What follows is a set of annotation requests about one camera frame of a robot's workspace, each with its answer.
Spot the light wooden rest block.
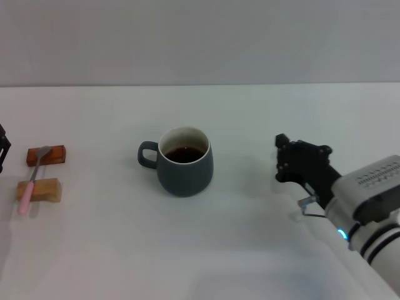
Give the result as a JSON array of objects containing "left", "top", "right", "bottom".
[{"left": 16, "top": 177, "right": 63, "bottom": 204}]

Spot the dark coffee liquid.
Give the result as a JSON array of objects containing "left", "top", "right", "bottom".
[{"left": 164, "top": 146, "right": 206, "bottom": 164}]

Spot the grey ceramic cup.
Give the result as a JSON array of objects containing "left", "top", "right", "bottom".
[{"left": 137, "top": 126, "right": 215, "bottom": 198}]

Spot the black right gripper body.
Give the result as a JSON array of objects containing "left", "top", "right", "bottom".
[{"left": 290, "top": 139, "right": 341, "bottom": 206}]

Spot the dark reddish wooden rest block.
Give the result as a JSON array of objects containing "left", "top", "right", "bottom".
[{"left": 26, "top": 144, "right": 68, "bottom": 169}]

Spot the thin cable with metal plug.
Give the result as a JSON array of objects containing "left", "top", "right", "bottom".
[{"left": 296, "top": 194, "right": 328, "bottom": 218}]

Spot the pink handled metal spoon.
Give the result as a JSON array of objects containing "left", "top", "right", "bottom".
[{"left": 17, "top": 146, "right": 53, "bottom": 215}]

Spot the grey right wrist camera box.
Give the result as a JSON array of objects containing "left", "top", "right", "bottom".
[{"left": 331, "top": 155, "right": 400, "bottom": 226}]

